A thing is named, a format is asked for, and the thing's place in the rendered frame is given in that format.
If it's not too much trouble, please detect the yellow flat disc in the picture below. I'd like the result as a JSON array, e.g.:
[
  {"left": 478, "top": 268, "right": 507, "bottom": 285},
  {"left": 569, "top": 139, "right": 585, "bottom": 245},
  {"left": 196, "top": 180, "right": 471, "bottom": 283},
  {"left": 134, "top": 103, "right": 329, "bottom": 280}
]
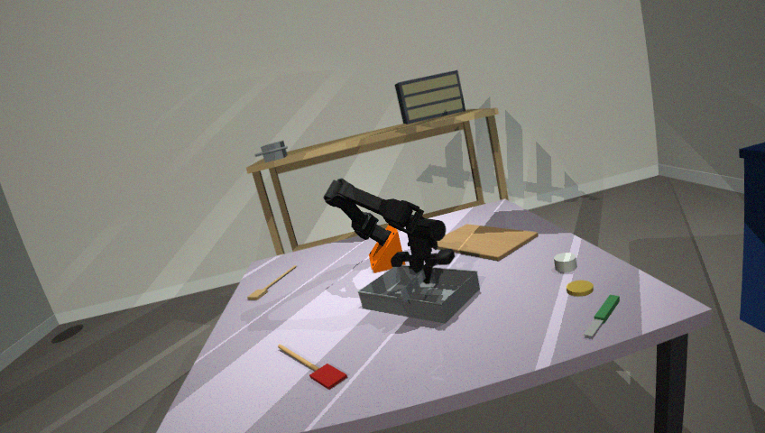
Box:
[{"left": 567, "top": 280, "right": 594, "bottom": 297}]

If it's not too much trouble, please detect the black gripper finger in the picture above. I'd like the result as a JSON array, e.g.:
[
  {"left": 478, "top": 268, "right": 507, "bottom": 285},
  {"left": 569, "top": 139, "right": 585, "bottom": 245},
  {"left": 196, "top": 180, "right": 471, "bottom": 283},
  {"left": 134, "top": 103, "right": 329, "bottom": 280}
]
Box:
[
  {"left": 423, "top": 261, "right": 437, "bottom": 284},
  {"left": 409, "top": 261, "right": 428, "bottom": 284}
]

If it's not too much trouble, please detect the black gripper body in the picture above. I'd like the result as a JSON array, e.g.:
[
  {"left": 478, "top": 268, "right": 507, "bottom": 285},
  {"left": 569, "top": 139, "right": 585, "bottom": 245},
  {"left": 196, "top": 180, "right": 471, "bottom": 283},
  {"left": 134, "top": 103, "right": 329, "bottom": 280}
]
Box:
[{"left": 391, "top": 238, "right": 455, "bottom": 267}]

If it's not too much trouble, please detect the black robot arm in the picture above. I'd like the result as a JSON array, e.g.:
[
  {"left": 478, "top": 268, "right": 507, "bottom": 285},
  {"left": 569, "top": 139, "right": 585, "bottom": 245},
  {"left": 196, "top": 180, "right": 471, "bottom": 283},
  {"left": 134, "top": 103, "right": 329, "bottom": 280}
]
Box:
[{"left": 323, "top": 179, "right": 447, "bottom": 250}]

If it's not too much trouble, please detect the tan wooden spatula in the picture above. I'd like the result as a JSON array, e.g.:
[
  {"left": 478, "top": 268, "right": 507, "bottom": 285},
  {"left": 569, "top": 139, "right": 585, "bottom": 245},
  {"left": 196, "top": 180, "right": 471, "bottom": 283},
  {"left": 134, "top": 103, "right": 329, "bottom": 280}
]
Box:
[{"left": 247, "top": 265, "right": 297, "bottom": 300}]

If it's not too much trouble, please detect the red spatula with wooden handle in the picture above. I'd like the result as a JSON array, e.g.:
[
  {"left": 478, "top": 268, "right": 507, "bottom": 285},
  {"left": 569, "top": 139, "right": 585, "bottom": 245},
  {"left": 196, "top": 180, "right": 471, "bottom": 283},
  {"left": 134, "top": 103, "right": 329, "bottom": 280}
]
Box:
[{"left": 278, "top": 345, "right": 347, "bottom": 390}]

